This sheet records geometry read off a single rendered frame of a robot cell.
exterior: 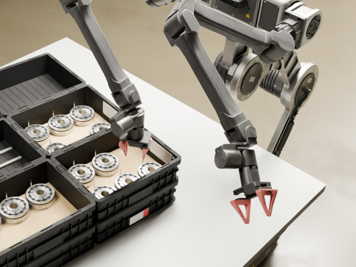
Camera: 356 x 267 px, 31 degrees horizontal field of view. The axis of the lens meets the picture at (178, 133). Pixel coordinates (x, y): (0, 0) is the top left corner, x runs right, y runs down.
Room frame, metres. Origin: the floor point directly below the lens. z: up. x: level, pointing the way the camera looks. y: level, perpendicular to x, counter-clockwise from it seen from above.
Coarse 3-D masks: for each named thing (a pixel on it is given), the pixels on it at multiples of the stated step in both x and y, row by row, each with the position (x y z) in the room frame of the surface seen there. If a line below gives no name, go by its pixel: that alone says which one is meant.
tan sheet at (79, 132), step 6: (96, 114) 2.19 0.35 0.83; (96, 120) 2.15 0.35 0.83; (102, 120) 2.15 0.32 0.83; (78, 126) 2.10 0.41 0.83; (84, 126) 2.10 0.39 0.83; (90, 126) 2.11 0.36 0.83; (72, 132) 2.05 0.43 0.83; (78, 132) 2.06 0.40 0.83; (84, 132) 2.06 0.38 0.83; (54, 138) 2.00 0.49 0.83; (60, 138) 2.01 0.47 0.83; (66, 138) 2.01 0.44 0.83; (72, 138) 2.01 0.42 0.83; (78, 138) 2.02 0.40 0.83; (48, 144) 1.96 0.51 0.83
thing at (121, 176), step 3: (120, 174) 1.80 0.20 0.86; (123, 174) 1.80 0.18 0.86; (126, 174) 1.81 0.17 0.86; (129, 174) 1.81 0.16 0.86; (132, 174) 1.81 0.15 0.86; (135, 174) 1.81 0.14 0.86; (117, 177) 1.78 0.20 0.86; (120, 177) 1.79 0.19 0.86; (123, 177) 1.79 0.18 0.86; (135, 177) 1.80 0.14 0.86; (138, 177) 1.80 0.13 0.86; (117, 180) 1.77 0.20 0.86; (120, 180) 1.77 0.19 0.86; (117, 183) 1.75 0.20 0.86; (120, 183) 1.75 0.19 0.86; (117, 186) 1.73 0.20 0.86; (120, 186) 1.74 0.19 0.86
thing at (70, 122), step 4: (56, 116) 2.11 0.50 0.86; (60, 116) 2.11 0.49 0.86; (64, 116) 2.11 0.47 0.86; (68, 116) 2.12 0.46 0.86; (52, 120) 2.07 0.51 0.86; (68, 120) 2.09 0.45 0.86; (72, 120) 2.09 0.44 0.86; (52, 124) 2.05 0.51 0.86; (56, 124) 2.05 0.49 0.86; (68, 124) 2.06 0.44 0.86; (72, 124) 2.06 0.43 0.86; (52, 128) 2.03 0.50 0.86; (56, 128) 2.03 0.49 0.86; (60, 128) 2.03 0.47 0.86; (64, 128) 2.03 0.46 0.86; (68, 128) 2.04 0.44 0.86
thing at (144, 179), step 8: (144, 128) 2.01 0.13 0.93; (96, 136) 1.93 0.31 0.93; (152, 136) 1.97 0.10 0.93; (80, 144) 1.87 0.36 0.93; (160, 144) 1.93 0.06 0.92; (64, 152) 1.81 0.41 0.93; (56, 160) 1.76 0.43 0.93; (176, 160) 1.84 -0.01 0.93; (64, 168) 1.72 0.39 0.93; (160, 168) 1.78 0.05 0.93; (168, 168) 1.81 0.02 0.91; (72, 176) 1.69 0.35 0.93; (144, 176) 1.73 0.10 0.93; (152, 176) 1.75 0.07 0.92; (80, 184) 1.65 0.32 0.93; (128, 184) 1.68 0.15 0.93; (136, 184) 1.69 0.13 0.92; (88, 192) 1.62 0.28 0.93; (112, 192) 1.63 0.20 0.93; (120, 192) 1.64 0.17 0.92; (96, 200) 1.58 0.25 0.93; (104, 200) 1.59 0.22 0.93; (112, 200) 1.62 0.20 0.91
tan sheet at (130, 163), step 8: (128, 144) 2.02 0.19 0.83; (112, 152) 1.96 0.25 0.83; (120, 152) 1.97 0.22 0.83; (128, 152) 1.97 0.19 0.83; (136, 152) 1.98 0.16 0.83; (120, 160) 1.92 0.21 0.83; (128, 160) 1.92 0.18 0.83; (136, 160) 1.93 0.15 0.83; (144, 160) 1.94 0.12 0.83; (152, 160) 1.94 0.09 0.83; (120, 168) 1.87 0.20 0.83; (128, 168) 1.87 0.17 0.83; (136, 168) 1.88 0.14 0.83; (96, 176) 1.81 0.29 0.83; (104, 176) 1.81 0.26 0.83; (112, 176) 1.82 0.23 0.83; (96, 184) 1.77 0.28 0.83; (104, 184) 1.77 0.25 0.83; (112, 184) 1.78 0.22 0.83
